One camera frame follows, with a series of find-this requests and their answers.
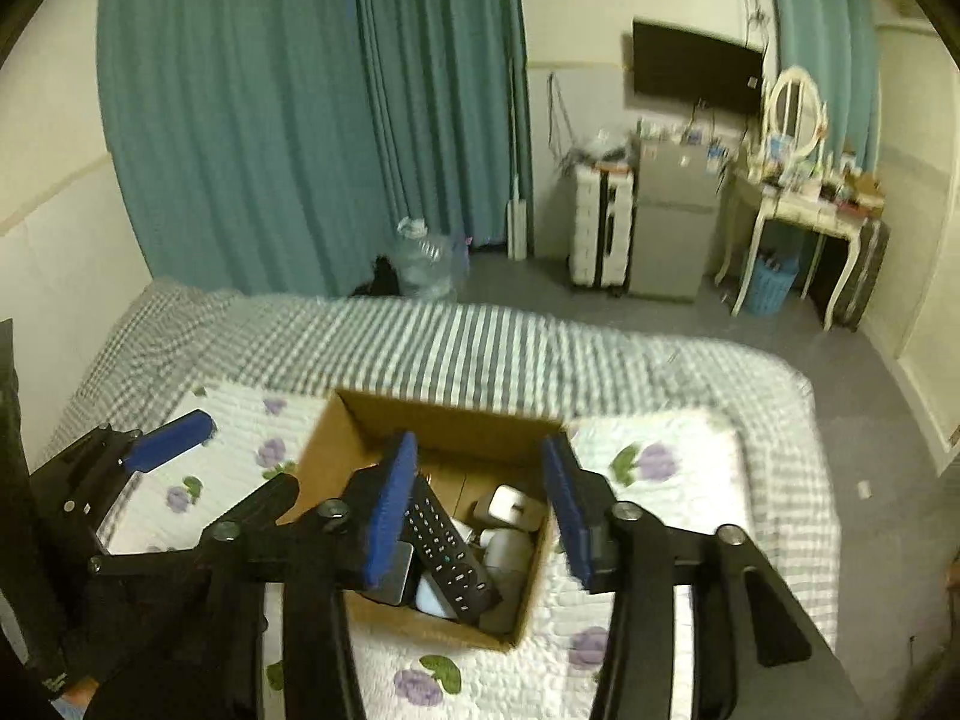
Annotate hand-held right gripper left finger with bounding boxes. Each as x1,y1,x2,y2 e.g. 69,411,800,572
90,431,419,720

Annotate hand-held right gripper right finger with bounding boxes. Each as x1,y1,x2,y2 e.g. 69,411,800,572
540,431,867,720

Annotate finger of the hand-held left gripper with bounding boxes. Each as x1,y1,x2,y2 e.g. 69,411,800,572
88,540,218,577
34,410,218,541

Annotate white cube charger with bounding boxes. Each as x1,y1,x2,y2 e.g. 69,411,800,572
472,485,541,530

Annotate black remote control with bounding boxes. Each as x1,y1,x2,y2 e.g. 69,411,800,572
405,476,502,623

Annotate light blue small case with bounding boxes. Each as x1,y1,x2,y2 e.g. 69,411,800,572
415,574,458,620

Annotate cardboard box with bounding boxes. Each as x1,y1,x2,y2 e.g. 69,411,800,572
289,388,571,652

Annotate white floral quilt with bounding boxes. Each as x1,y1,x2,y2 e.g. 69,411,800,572
105,382,758,720

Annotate black floor bag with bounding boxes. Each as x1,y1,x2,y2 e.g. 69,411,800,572
351,255,398,299

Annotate clear water jug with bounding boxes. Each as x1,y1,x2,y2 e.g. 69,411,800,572
394,216,455,301

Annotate white suitcase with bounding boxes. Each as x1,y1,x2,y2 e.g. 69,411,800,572
568,165,637,293

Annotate blue plastic basket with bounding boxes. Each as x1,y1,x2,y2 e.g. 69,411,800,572
742,255,800,317

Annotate small grey fridge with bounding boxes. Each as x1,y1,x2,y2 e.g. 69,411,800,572
628,136,725,303

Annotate teal curtain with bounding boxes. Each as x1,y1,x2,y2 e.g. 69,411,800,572
352,0,535,293
97,0,376,297
765,0,882,166

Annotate clear plastic bag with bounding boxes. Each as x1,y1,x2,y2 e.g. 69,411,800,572
585,127,631,166

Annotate dark suitcase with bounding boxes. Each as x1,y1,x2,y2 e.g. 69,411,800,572
829,217,892,331

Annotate white dressing table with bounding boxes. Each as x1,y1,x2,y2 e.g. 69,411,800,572
712,165,886,331

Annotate white oval vanity mirror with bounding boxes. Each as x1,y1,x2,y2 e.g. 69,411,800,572
761,67,828,166

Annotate black wall cable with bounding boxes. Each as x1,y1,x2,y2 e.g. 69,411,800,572
547,73,578,166

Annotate black wall television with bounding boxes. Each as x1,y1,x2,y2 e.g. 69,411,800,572
631,17,766,119

